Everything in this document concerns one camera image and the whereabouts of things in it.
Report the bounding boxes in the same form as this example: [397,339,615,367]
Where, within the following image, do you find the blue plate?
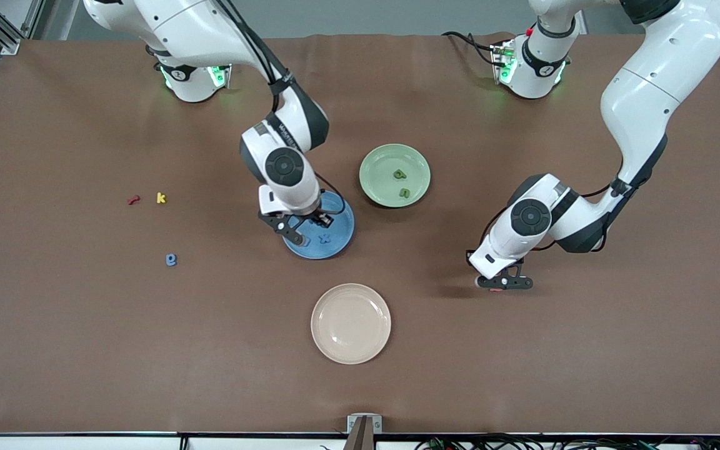
[282,191,356,261]

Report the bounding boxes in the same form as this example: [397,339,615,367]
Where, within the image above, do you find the green plate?
[359,143,432,209]

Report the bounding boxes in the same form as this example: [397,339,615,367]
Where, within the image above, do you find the beige plate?
[310,282,393,366]

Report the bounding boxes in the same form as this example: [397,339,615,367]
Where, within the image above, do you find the brown table cover sheet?
[0,32,720,435]

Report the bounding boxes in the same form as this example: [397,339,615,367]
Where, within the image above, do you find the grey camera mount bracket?
[344,414,383,450]

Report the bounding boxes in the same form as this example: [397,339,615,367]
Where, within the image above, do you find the black left arm base cable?
[441,30,506,67]

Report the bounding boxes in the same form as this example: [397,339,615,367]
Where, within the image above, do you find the white table edge rail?
[0,434,720,450]

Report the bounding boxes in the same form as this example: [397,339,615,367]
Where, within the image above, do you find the aluminium frame profile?
[0,0,45,54]

